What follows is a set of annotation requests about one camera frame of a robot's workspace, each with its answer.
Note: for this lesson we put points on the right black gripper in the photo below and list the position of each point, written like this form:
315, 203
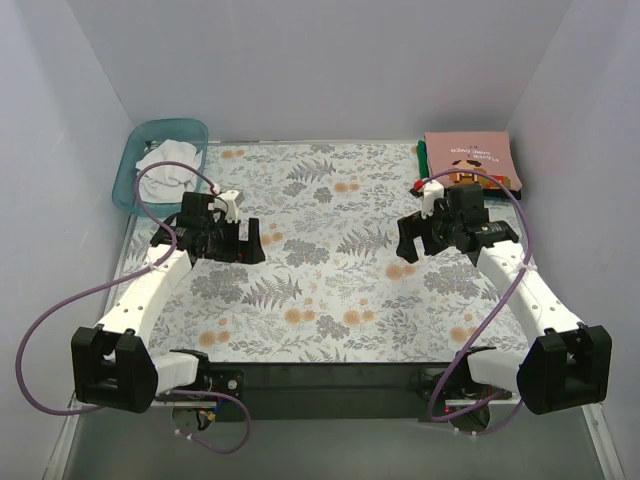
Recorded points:
421, 234

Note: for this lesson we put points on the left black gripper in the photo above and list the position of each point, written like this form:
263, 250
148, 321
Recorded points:
240, 242

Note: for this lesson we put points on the white t shirt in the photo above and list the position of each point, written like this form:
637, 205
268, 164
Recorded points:
166, 184

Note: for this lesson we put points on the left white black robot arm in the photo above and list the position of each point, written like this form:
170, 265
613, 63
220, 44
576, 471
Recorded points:
112, 366

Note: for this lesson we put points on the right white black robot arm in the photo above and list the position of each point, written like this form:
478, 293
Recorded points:
567, 364

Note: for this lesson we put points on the green folded t shirt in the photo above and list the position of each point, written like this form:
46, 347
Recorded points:
421, 153

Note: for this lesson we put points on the black folded t shirt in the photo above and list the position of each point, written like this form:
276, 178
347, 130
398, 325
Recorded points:
500, 194

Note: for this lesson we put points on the floral table mat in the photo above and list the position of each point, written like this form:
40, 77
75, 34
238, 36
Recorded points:
332, 288

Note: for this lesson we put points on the pink folded printed t shirt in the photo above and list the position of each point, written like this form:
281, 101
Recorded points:
485, 152

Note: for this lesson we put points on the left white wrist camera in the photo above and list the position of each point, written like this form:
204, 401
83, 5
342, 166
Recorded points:
228, 202

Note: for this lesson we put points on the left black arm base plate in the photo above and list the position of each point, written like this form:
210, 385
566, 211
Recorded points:
226, 381

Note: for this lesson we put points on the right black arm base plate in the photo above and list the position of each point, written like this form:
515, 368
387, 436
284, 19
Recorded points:
424, 381

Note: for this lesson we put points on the aluminium frame rail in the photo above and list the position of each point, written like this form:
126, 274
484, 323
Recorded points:
574, 444

